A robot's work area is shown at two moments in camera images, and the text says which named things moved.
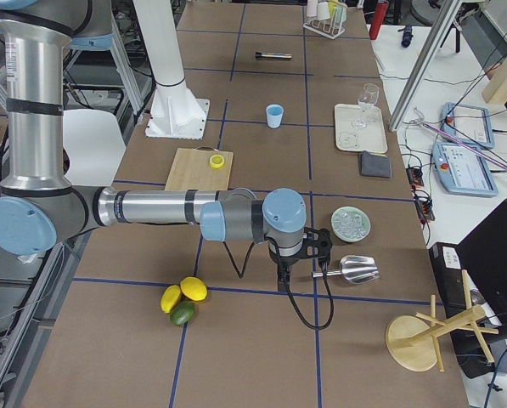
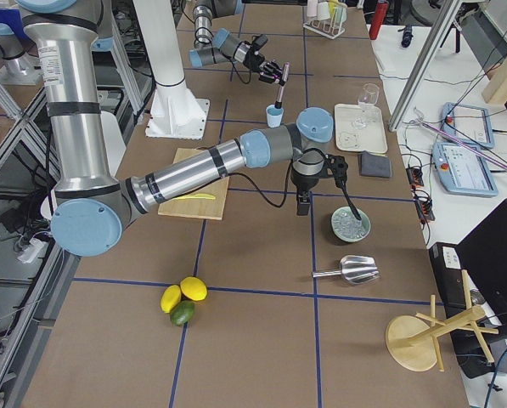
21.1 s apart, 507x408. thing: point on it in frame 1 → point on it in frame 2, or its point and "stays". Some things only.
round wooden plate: x=414 y=343 stays
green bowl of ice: x=351 y=223 stays
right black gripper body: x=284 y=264 → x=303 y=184
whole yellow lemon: x=194 y=288 stays
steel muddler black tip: x=262 y=54 → x=284 y=80
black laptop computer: x=481 y=290 stays
